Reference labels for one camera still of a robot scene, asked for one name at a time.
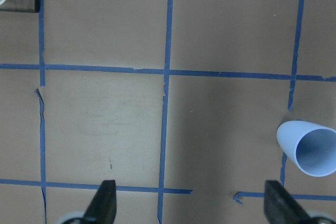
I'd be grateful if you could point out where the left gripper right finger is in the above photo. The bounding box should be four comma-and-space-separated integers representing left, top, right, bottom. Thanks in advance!
264, 180, 311, 224

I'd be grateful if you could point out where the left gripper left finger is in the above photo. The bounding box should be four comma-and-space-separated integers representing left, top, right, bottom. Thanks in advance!
81, 180, 117, 224

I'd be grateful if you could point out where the light blue plastic cup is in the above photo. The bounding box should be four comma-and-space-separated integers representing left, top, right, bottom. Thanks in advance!
277, 120, 335, 177

